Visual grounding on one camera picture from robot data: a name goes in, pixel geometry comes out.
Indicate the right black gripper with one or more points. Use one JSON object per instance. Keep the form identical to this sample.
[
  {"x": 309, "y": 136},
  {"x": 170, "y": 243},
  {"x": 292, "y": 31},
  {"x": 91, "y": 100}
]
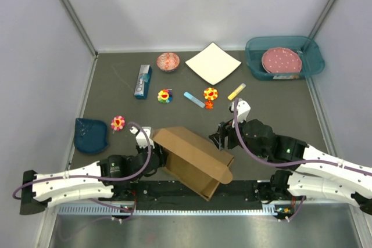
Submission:
[{"x": 225, "y": 129}]

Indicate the brown cardboard box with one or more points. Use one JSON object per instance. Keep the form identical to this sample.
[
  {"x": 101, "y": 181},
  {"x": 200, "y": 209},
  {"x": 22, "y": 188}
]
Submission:
[{"x": 194, "y": 161}]

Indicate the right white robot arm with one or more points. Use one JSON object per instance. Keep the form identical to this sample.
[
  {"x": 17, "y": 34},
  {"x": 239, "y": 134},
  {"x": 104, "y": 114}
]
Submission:
[{"x": 302, "y": 170}]

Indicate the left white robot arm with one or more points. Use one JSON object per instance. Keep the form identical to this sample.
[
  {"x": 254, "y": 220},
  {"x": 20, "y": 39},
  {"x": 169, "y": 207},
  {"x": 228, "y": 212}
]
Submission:
[{"x": 108, "y": 179}]

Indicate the blue toothpaste box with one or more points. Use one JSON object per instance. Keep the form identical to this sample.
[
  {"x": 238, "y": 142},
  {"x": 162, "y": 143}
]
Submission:
[{"x": 143, "y": 82}]

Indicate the red glitter ornament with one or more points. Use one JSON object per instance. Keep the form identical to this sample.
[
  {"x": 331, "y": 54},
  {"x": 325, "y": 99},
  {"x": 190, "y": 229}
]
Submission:
[{"x": 209, "y": 105}]

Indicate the orange flower plush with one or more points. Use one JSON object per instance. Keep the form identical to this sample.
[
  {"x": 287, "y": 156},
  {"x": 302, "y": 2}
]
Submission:
[{"x": 210, "y": 94}]

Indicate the blue marker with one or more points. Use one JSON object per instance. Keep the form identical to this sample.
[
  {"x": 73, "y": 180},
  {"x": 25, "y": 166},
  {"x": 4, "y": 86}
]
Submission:
[{"x": 194, "y": 99}]

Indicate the rainbow flower plush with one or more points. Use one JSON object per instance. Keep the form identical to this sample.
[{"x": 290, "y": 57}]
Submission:
[{"x": 165, "y": 96}]

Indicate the white square plate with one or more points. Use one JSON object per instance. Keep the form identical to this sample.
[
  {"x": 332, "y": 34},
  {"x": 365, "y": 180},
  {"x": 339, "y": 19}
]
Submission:
[{"x": 213, "y": 64}]

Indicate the red patterned bowl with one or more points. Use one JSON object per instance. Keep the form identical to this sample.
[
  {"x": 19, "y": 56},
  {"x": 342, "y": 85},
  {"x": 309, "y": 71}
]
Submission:
[{"x": 168, "y": 62}]

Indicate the teal plastic bin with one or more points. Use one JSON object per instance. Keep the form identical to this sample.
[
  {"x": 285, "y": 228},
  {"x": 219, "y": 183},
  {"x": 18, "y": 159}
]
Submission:
[{"x": 307, "y": 49}]

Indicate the pink polka dot plate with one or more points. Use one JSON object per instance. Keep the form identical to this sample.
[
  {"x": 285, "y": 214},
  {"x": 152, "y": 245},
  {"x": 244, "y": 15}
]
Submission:
[{"x": 281, "y": 60}]

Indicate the pink flower plush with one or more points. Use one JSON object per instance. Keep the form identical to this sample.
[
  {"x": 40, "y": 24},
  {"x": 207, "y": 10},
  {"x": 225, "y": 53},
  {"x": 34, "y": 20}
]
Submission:
[{"x": 117, "y": 123}]

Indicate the dark blue leaf dish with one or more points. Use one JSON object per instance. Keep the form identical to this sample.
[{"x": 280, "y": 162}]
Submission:
[{"x": 90, "y": 136}]

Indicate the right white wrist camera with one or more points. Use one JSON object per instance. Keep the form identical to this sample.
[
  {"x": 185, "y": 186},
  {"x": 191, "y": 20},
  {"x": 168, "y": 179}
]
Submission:
[{"x": 243, "y": 109}]

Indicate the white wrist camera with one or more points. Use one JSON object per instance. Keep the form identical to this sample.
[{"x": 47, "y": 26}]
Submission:
[
  {"x": 243, "y": 109},
  {"x": 142, "y": 138}
]

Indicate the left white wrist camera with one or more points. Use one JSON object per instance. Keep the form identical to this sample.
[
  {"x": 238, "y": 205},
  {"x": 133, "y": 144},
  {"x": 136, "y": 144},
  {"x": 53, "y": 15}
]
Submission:
[{"x": 142, "y": 138}]

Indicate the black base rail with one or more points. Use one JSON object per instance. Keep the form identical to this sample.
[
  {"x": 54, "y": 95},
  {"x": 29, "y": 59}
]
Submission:
[{"x": 173, "y": 195}]

